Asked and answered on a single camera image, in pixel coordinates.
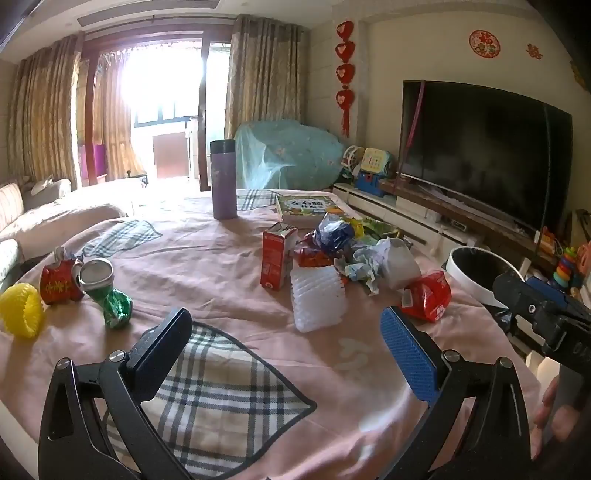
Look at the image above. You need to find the black television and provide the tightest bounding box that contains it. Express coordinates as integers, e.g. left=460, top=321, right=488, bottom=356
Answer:
left=399, top=80, right=573, bottom=238

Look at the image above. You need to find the crushed green can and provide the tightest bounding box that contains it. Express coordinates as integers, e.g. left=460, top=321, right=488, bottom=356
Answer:
left=78, top=257, right=133, bottom=329

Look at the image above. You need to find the crushed red can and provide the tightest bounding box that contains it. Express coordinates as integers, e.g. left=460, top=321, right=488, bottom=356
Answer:
left=40, top=247, right=85, bottom=305

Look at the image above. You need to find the white round trash bin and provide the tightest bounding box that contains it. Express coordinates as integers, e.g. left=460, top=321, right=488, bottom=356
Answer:
left=445, top=246, right=527, bottom=310

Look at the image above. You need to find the round red wall sticker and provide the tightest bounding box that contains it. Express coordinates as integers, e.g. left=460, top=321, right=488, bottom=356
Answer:
left=469, top=30, right=501, bottom=59

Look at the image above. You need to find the pink tablecloth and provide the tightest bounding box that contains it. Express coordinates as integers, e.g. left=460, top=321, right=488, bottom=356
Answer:
left=0, top=188, right=543, bottom=480

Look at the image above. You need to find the green snack bag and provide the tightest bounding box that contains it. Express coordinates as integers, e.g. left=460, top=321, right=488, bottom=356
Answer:
left=365, top=219, right=402, bottom=239

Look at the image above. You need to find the purple thermos bottle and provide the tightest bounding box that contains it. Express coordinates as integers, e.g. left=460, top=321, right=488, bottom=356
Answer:
left=210, top=139, right=238, bottom=220

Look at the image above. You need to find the white red toy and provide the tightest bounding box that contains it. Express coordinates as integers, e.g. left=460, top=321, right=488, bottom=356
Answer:
left=342, top=145, right=365, bottom=171

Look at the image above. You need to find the white television cabinet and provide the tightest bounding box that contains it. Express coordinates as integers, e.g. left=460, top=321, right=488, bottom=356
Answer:
left=332, top=181, right=561, bottom=278

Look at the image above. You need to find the yellow toy box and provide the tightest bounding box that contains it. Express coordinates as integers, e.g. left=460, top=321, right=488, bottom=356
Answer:
left=360, top=148, right=387, bottom=174

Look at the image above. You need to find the crumpled white tissue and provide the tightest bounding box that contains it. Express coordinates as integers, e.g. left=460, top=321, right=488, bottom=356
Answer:
left=333, top=239, right=393, bottom=296

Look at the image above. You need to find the brown balcony cabinet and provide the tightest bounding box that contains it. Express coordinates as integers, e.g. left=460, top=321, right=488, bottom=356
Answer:
left=152, top=132, right=190, bottom=178

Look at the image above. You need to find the red snack packet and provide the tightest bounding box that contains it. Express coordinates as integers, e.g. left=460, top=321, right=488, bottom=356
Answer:
left=400, top=271, right=452, bottom=323

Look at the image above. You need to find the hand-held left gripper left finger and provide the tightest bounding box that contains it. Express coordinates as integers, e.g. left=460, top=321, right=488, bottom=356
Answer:
left=38, top=307, right=195, bottom=480

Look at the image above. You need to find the green book box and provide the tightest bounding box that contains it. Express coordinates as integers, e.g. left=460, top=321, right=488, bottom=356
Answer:
left=276, top=194, right=345, bottom=229

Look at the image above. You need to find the magenta box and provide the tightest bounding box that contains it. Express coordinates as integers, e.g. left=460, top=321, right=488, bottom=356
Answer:
left=79, top=144, right=108, bottom=182

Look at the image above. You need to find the yellow foam net sleeve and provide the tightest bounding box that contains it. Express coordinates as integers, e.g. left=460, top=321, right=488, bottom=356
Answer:
left=0, top=283, right=46, bottom=339

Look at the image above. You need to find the yellow snack bag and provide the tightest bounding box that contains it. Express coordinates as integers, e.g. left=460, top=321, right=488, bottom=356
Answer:
left=344, top=216, right=370, bottom=238

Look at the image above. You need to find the red heart hanging decoration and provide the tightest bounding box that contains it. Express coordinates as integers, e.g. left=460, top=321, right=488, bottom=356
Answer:
left=335, top=19, right=356, bottom=138

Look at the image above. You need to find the grey plastic wrapper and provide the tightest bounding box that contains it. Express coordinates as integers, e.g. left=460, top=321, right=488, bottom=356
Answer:
left=381, top=237, right=422, bottom=291

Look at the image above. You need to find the red snack wrapper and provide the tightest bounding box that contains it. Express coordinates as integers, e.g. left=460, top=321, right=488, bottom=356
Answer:
left=294, top=241, right=334, bottom=269

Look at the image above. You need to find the beige curtain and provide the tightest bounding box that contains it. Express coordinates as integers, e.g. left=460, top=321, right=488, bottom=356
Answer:
left=225, top=14, right=309, bottom=139
left=92, top=51, right=145, bottom=180
left=7, top=34, right=84, bottom=190

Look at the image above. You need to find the beige sofa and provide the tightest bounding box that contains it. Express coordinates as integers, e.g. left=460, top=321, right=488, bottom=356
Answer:
left=0, top=178, right=127, bottom=282

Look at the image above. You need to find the red milk carton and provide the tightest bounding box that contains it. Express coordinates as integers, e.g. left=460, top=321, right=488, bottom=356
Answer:
left=260, top=222, right=299, bottom=291

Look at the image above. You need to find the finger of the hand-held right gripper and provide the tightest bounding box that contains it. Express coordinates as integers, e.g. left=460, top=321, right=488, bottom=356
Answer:
left=492, top=273, right=557, bottom=324
left=526, top=277, right=591, bottom=320

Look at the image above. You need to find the person's right hand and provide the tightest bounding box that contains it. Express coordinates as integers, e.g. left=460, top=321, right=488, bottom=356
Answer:
left=531, top=375, right=583, bottom=457

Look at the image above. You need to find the blue snack bag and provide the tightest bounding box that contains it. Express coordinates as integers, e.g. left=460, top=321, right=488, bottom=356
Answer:
left=315, top=215, right=358, bottom=254

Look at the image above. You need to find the colourful stacking ring toy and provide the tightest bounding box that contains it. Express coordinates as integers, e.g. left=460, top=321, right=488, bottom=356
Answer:
left=551, top=247, right=583, bottom=289

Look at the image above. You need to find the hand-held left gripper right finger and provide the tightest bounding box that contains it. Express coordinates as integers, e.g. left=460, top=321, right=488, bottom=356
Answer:
left=379, top=305, right=532, bottom=480

